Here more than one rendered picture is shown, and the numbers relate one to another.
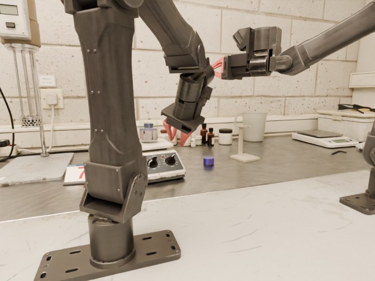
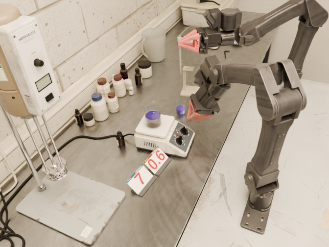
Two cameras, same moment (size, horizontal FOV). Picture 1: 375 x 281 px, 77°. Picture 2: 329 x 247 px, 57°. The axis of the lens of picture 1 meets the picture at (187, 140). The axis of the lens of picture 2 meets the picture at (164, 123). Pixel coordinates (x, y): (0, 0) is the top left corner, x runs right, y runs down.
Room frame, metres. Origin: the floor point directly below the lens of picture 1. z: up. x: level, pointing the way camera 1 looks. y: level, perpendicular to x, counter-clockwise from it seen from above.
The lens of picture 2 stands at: (0.11, 0.70, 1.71)
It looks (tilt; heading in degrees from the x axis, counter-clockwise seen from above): 40 degrees down; 316
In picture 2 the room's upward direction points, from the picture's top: 3 degrees counter-clockwise
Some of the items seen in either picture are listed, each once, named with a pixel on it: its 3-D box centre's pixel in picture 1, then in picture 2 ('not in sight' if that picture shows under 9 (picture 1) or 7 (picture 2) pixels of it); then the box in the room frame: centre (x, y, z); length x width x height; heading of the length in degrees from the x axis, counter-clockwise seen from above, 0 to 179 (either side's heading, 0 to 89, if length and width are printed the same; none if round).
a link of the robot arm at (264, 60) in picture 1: (260, 63); (225, 36); (0.71, -0.21, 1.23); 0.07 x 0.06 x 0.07; 52
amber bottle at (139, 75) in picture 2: (210, 136); (138, 76); (1.13, -0.11, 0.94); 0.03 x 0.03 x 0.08
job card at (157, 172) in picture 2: not in sight; (157, 160); (0.67, 0.21, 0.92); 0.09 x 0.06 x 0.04; 102
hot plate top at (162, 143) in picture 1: (150, 144); (155, 124); (0.77, 0.12, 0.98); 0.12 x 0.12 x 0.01; 25
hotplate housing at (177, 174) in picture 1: (153, 158); (162, 134); (0.74, 0.11, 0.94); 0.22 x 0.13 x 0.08; 25
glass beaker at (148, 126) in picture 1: (149, 131); (153, 115); (0.77, 0.12, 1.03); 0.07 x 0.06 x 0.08; 114
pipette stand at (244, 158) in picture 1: (245, 142); (190, 80); (0.89, -0.22, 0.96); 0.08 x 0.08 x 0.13; 30
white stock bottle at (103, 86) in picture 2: (171, 133); (103, 89); (1.14, 0.08, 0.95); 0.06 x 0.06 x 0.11
